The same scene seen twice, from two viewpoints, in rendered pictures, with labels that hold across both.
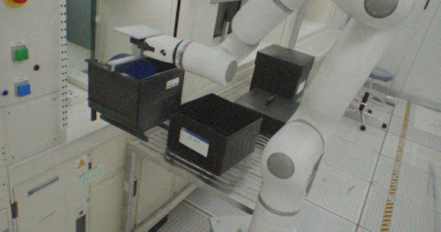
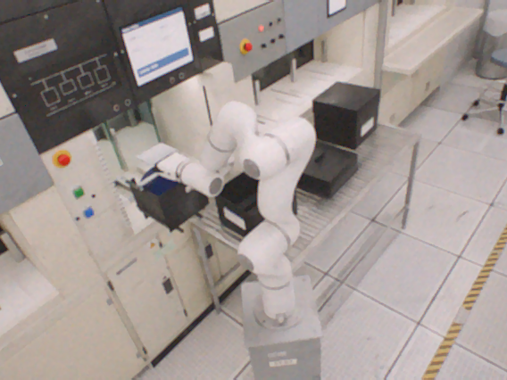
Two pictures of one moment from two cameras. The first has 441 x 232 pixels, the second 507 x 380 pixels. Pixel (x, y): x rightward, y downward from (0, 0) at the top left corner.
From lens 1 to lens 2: 0.72 m
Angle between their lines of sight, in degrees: 22
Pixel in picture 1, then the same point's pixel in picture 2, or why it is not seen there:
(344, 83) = (270, 206)
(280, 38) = (361, 58)
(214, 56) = (199, 177)
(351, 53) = (268, 185)
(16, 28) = (70, 178)
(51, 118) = (116, 223)
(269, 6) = (212, 151)
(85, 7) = not seen: hidden behind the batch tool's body
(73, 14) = not seen: hidden behind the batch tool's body
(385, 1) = (252, 169)
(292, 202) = (274, 280)
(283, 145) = (244, 249)
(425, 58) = not seen: outside the picture
